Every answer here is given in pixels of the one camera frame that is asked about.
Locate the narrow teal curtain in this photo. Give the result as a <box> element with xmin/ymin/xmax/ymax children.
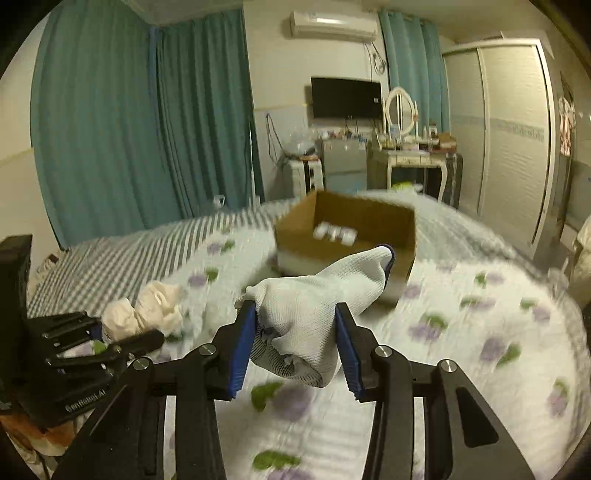
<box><xmin>378</xmin><ymin>9</ymin><xmax>452</xmax><ymax>136</ymax></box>

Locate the grey striped bed sheet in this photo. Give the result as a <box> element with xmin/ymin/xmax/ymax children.
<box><xmin>27</xmin><ymin>203</ymin><xmax>278</xmax><ymax>320</ymax></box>

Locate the orange cloth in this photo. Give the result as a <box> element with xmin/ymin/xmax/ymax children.
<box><xmin>0</xmin><ymin>410</ymin><xmax>77</xmax><ymax>464</ymax></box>

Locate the wide teal curtain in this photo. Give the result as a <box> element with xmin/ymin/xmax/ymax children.
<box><xmin>30</xmin><ymin>0</ymin><xmax>265</xmax><ymax>248</ymax></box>

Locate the silver mini fridge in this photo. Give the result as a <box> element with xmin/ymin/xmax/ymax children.
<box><xmin>316</xmin><ymin>138</ymin><xmax>370</xmax><ymax>193</ymax></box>

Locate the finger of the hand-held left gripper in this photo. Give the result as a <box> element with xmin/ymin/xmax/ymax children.
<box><xmin>27</xmin><ymin>311</ymin><xmax>102</xmax><ymax>356</ymax></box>
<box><xmin>46</xmin><ymin>329</ymin><xmax>166</xmax><ymax>376</ymax></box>

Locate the white sliding wardrobe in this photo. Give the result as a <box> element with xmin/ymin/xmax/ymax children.
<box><xmin>441</xmin><ymin>39</ymin><xmax>563</xmax><ymax>260</ymax></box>

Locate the black wall television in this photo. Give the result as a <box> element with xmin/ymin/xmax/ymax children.
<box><xmin>310</xmin><ymin>76</ymin><xmax>384</xmax><ymax>120</ymax></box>

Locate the dark suitcase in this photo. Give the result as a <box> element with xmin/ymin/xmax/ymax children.
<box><xmin>424</xmin><ymin>152</ymin><xmax>464</xmax><ymax>209</ymax></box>

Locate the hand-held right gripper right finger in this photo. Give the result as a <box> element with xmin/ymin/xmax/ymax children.
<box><xmin>335</xmin><ymin>302</ymin><xmax>550</xmax><ymax>480</ymax></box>

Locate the crumpled white glove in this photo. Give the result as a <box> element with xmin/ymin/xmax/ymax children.
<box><xmin>102</xmin><ymin>298</ymin><xmax>140</xmax><ymax>343</ymax></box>
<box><xmin>136</xmin><ymin>281</ymin><xmax>186</xmax><ymax>337</ymax></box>

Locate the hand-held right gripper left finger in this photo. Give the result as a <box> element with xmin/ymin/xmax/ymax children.
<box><xmin>53</xmin><ymin>300</ymin><xmax>259</xmax><ymax>480</ymax></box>

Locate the brown cardboard box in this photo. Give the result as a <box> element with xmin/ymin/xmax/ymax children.
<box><xmin>273</xmin><ymin>190</ymin><xmax>419</xmax><ymax>306</ymax></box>

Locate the floral quilted blanket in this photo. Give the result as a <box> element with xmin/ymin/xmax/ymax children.
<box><xmin>154</xmin><ymin>188</ymin><xmax>583</xmax><ymax>480</ymax></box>

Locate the white air conditioner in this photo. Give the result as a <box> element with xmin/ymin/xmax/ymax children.
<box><xmin>289</xmin><ymin>10</ymin><xmax>380</xmax><ymax>41</ymax></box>

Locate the white oval mirror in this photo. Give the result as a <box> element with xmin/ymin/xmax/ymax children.
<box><xmin>383</xmin><ymin>87</ymin><xmax>417</xmax><ymax>138</ymax></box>

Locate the white dressing table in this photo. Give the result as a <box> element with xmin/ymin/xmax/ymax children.
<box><xmin>367</xmin><ymin>137</ymin><xmax>452</xmax><ymax>200</ymax></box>

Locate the white knit glove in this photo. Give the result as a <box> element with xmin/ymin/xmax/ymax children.
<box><xmin>245</xmin><ymin>246</ymin><xmax>395</xmax><ymax>388</ymax></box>

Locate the clear plastic bag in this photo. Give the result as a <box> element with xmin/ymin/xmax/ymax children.
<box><xmin>283</xmin><ymin>131</ymin><xmax>320</xmax><ymax>156</ymax></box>

